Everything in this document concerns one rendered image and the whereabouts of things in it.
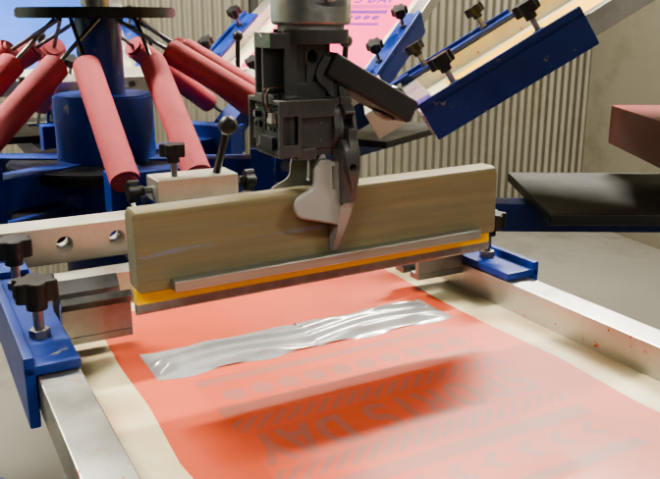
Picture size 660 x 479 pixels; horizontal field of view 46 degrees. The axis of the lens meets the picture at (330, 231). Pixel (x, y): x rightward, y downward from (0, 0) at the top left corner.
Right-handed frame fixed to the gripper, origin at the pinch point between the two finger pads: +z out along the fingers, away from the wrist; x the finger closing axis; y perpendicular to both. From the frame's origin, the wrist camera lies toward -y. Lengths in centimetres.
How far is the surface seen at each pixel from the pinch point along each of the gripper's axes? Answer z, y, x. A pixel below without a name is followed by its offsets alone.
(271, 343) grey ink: 13.1, 4.6, -4.6
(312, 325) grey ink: 13.0, -1.5, -6.9
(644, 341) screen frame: 10.1, -25.7, 18.8
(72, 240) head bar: 7.5, 19.1, -35.9
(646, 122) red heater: -1, -97, -42
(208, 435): 13.7, 17.0, 9.5
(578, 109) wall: 35, -343, -297
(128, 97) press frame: -6, -3, -89
